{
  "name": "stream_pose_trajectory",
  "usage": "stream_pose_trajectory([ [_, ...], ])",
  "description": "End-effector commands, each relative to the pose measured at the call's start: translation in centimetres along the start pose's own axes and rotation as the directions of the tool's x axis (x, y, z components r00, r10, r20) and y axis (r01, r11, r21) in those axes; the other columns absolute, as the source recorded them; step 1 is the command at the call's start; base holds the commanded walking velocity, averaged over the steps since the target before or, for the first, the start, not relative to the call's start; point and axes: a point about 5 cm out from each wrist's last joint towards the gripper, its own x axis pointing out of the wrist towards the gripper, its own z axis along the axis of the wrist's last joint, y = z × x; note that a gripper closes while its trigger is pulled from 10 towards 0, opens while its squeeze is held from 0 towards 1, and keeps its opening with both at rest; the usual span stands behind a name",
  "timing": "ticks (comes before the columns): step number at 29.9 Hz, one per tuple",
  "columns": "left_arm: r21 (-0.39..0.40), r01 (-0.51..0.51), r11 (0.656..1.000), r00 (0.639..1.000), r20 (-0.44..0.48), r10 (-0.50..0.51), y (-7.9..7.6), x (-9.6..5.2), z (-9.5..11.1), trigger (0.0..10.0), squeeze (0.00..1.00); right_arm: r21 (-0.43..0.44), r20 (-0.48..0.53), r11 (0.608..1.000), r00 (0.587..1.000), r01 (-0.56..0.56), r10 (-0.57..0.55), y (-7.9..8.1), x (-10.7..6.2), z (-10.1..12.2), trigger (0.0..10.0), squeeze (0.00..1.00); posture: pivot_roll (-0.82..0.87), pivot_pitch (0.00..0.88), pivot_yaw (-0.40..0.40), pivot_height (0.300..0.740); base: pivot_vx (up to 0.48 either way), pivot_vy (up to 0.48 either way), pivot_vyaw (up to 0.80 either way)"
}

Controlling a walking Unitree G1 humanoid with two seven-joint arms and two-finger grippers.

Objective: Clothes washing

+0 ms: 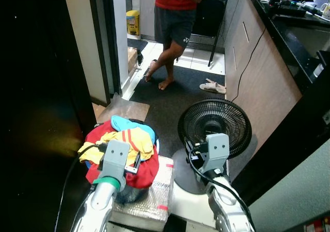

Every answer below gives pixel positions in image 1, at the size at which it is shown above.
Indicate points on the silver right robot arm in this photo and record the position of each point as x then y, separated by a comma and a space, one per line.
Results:
227, 206

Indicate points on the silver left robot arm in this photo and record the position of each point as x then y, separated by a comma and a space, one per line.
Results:
100, 201

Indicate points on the red garment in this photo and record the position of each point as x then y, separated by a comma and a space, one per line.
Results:
147, 172

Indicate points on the yellow red-striped garment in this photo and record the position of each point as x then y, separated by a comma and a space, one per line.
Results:
135, 139

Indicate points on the dark laundry basket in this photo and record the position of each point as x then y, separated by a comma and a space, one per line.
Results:
129, 193

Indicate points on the black standing fan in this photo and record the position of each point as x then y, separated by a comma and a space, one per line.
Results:
221, 119

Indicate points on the bubble-wrapped box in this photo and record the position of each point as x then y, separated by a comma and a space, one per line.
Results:
154, 201

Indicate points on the light blue garment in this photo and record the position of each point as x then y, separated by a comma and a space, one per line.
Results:
121, 122

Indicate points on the dark grey floor mat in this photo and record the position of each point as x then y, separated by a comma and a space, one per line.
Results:
175, 103

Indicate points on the beige sandal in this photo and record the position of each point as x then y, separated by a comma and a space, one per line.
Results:
212, 89
210, 82

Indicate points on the brown wooden cabinet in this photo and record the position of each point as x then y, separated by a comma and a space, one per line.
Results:
258, 77

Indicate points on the small cardboard box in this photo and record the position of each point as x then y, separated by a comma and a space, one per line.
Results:
132, 59

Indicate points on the small black door mat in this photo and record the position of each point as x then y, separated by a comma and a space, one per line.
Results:
136, 44

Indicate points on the person in red shirt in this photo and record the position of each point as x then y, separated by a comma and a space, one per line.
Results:
175, 31

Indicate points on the red printed package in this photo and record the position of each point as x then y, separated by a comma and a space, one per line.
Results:
319, 226

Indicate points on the black chair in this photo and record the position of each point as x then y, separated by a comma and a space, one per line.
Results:
209, 15

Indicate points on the yellow container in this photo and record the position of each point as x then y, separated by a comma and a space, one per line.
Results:
133, 21

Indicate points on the black countertop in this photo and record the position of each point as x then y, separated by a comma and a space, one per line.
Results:
296, 41

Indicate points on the black power strip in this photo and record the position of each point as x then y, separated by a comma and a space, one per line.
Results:
289, 7

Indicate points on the white mug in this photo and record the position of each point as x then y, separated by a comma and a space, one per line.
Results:
326, 11

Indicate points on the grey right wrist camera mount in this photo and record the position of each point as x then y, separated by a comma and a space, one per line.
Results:
216, 152

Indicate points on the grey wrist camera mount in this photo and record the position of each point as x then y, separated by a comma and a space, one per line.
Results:
116, 157
216, 152

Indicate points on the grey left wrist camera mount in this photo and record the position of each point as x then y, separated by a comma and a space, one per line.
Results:
116, 157

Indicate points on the black slanted frame post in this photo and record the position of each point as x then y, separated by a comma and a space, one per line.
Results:
289, 139

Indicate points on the dark door frame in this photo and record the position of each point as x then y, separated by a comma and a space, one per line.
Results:
100, 36

